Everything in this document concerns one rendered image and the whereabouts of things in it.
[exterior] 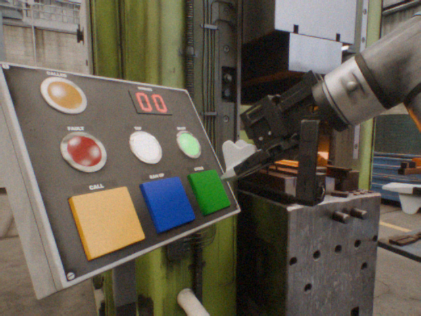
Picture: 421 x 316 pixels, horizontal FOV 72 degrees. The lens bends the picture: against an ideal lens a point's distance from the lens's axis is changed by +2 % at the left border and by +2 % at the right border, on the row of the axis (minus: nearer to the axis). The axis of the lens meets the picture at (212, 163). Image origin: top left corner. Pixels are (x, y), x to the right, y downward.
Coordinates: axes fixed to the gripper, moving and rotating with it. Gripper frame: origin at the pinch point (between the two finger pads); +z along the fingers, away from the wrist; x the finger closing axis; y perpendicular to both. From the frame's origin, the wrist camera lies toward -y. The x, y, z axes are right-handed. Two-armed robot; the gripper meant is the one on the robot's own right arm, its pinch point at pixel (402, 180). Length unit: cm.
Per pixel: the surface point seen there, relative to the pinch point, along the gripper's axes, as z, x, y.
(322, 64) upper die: 23.9, -0.1, -29.4
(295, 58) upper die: 24.0, -10.2, -29.8
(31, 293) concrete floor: 182, -90, 101
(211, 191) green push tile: 7.4, -43.8, -0.4
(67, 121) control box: 6, -66, -12
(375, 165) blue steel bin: 222, 336, 43
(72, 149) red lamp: 3, -66, -9
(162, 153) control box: 9, -52, -7
